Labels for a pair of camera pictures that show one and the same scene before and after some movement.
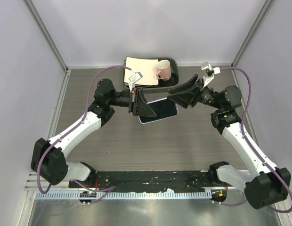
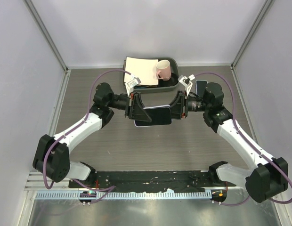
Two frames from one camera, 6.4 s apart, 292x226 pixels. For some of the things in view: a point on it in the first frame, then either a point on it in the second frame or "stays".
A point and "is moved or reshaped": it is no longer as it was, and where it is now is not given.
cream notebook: x=147 y=67 stays
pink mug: x=163 y=70 stays
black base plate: x=148 y=181 stays
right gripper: x=185 y=99 -> x=179 y=106
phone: x=163 y=108 is moved or reshaped
